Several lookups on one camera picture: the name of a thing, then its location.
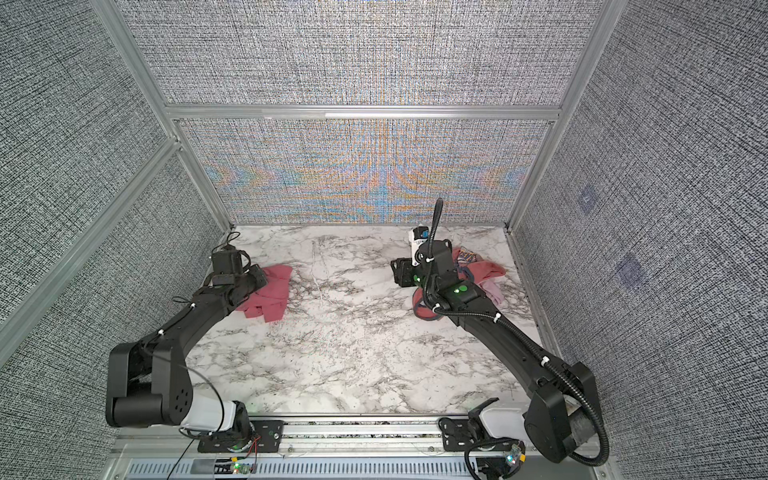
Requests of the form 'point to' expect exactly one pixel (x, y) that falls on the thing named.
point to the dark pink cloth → (270, 300)
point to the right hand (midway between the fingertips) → (400, 259)
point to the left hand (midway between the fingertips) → (262, 273)
